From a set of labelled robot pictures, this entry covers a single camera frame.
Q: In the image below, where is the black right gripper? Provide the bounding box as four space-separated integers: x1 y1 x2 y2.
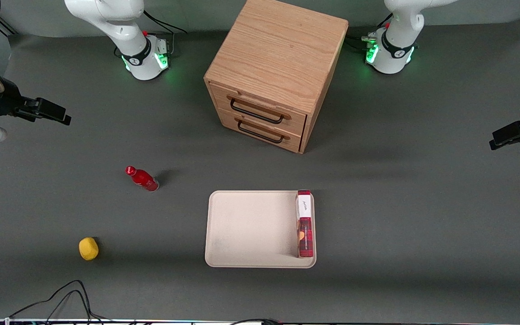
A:
0 74 72 126

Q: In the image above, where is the wooden drawer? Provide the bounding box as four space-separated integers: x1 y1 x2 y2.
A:
208 83 308 137
217 108 304 153

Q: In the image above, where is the black metal drawer handle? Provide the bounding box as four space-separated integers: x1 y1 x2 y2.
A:
230 98 284 125
237 120 285 144

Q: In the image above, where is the wooden drawer cabinet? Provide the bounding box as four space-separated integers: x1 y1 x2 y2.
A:
204 0 349 154

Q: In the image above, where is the red plastic bottle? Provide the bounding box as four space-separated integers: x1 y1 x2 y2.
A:
125 166 160 192

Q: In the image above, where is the yellow lemon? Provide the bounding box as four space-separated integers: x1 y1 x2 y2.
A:
79 237 99 261

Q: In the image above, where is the red white cookie box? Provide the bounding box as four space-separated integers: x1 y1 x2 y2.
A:
296 190 314 258

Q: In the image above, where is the beige plastic tray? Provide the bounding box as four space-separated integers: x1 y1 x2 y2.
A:
204 190 317 269

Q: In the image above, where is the black frame rail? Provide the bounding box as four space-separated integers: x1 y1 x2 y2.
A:
0 17 19 37

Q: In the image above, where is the black right arm base cable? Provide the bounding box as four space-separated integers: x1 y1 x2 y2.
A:
143 10 188 35

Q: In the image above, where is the black arm base cable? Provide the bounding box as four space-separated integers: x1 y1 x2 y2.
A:
344 14 394 51
143 10 188 35

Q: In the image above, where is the black floor cable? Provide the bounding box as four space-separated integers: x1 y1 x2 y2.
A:
8 280 94 323
43 289 107 324

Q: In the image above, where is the black left arm base cable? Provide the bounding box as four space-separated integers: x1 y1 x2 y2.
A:
344 14 394 51

